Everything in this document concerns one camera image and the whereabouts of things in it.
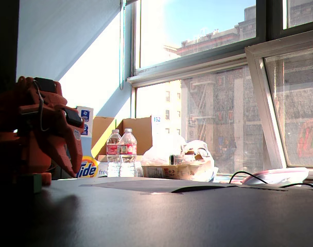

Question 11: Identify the red gripper black motor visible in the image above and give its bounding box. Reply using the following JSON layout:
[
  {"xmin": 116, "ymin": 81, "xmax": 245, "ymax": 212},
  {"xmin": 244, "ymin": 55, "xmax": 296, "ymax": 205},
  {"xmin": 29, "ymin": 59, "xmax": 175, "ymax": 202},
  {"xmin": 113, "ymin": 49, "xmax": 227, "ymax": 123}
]
[{"xmin": 44, "ymin": 102, "xmax": 84, "ymax": 178}]

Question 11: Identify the green cube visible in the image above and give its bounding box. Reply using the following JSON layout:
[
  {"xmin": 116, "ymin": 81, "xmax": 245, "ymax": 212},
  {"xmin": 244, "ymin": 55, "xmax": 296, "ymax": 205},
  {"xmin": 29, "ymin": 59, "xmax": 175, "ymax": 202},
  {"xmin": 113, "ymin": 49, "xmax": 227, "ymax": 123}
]
[{"xmin": 24, "ymin": 173, "xmax": 43, "ymax": 194}]

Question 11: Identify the white numbered grid paper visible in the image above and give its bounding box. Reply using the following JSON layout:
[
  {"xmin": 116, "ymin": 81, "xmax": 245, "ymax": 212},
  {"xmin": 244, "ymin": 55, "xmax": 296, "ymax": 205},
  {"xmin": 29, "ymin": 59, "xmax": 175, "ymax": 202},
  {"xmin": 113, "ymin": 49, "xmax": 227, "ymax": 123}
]
[{"xmin": 79, "ymin": 179, "xmax": 240, "ymax": 195}]

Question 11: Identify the open Tide detergent box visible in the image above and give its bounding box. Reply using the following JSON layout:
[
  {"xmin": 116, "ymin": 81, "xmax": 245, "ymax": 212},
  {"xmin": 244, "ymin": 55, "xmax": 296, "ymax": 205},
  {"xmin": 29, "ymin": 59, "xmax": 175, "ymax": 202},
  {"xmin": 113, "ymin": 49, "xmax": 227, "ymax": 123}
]
[{"xmin": 75, "ymin": 105, "xmax": 153, "ymax": 179}]

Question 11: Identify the clear water bottle red label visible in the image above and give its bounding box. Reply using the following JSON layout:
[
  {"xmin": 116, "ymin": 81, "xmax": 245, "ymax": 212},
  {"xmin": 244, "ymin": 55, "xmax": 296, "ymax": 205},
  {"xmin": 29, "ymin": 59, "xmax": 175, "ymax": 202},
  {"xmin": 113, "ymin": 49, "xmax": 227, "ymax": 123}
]
[
  {"xmin": 118, "ymin": 128, "xmax": 138, "ymax": 178},
  {"xmin": 106, "ymin": 129, "xmax": 123, "ymax": 178}
]

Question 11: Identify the clear plastic bag with trash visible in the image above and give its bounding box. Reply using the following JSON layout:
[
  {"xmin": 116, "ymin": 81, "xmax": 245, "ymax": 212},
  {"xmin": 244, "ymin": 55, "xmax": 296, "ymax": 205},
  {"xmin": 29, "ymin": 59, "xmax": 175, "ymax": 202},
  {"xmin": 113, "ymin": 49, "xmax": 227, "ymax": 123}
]
[{"xmin": 141, "ymin": 133, "xmax": 219, "ymax": 182}]

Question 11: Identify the white leaning window sash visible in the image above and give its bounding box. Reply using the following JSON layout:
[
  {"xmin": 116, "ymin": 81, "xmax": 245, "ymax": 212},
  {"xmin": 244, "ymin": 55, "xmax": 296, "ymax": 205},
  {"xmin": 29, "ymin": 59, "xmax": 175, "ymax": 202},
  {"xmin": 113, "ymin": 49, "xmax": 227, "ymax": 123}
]
[{"xmin": 245, "ymin": 28, "xmax": 313, "ymax": 181}]

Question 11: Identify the pink pen tray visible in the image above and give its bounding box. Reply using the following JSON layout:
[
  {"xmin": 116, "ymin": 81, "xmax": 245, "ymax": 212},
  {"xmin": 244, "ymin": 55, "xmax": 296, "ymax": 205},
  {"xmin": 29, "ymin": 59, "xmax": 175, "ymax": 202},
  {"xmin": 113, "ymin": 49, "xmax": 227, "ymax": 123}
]
[{"xmin": 240, "ymin": 167, "xmax": 310, "ymax": 186}]

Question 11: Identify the window frame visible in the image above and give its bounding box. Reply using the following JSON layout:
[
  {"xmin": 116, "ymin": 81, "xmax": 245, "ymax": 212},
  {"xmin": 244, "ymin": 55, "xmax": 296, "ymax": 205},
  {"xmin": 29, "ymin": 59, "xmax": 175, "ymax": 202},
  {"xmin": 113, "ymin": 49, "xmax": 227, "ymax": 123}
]
[{"xmin": 127, "ymin": 0, "xmax": 313, "ymax": 181}]

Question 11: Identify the thin black adapter cable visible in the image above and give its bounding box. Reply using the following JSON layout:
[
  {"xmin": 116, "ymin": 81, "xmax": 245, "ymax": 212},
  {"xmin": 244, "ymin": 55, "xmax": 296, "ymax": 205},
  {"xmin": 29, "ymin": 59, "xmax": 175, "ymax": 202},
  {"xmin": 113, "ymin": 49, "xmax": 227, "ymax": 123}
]
[{"xmin": 228, "ymin": 170, "xmax": 313, "ymax": 191}]

